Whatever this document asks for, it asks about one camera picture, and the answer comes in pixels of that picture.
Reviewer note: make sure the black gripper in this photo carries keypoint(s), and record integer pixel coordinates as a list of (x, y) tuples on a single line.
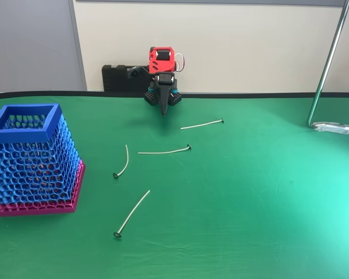
[(165, 90)]

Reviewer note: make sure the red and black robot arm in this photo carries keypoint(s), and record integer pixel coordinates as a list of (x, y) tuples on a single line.
[(161, 65)]

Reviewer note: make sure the blue and magenta lattice basket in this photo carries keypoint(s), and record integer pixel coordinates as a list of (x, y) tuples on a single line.
[(17, 135)]

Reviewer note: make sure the black square plate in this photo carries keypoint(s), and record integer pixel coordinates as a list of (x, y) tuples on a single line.
[(133, 72)]

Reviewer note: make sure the black plastic tool case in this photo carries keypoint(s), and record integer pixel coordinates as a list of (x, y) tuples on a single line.
[(116, 81)]

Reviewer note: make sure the green table cloth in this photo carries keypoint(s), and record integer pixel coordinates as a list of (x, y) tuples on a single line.
[(250, 203)]

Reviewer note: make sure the chrome metal stand pole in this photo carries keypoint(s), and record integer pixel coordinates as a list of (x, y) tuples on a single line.
[(327, 67)]

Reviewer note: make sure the silver clamp fitting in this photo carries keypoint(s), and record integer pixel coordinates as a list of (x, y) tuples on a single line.
[(331, 128)]

